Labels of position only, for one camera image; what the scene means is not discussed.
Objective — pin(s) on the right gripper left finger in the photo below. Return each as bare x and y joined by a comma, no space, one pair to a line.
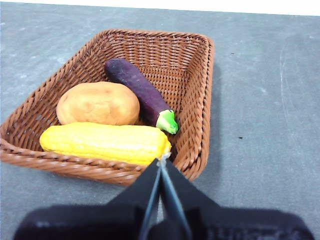
100,222

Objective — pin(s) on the brown wicker basket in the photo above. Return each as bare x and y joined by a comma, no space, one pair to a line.
162,57

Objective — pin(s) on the yellow corn cob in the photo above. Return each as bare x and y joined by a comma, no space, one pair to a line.
105,142

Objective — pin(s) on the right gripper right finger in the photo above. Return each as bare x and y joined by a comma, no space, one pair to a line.
237,225

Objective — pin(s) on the purple eggplant green stem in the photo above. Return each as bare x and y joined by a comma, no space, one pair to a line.
140,87

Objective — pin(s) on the brown potato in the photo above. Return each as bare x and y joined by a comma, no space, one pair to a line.
100,105

